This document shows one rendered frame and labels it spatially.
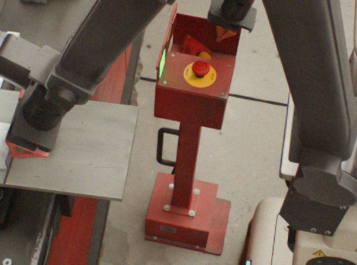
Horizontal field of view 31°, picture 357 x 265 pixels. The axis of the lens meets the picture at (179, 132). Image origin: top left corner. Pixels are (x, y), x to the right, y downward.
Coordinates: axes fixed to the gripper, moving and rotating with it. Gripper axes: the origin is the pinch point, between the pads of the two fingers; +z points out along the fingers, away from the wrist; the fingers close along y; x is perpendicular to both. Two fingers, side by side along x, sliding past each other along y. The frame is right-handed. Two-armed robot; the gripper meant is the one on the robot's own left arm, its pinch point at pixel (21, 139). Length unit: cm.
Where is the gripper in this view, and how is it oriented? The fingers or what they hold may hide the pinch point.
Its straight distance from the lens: 105.5
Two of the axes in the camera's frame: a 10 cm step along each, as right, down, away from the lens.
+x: 8.5, 3.8, 3.6
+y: -1.2, 8.1, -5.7
